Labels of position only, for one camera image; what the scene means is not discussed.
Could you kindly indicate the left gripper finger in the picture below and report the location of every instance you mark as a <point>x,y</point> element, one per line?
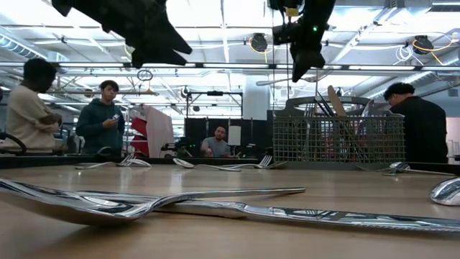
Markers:
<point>154,57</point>
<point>174,43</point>

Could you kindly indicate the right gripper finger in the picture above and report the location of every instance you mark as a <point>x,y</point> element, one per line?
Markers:
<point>305,63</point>

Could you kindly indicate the red and white board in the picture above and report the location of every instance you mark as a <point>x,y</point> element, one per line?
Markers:
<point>158,129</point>

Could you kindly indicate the person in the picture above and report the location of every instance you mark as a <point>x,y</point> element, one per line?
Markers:
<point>25,115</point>
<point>100,126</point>
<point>215,144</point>
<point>420,129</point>

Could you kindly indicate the silver fork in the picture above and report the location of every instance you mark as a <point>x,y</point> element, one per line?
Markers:
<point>431,172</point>
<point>126,160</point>
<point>266,160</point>

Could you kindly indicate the grey mesh cutlery basket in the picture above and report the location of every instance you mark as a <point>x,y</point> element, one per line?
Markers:
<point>381,144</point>

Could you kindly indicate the black gantry frame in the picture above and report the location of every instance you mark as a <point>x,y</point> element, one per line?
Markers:
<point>215,93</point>

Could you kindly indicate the silver ventilation duct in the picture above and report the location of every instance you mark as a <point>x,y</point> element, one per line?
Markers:
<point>18,45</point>
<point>431,77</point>

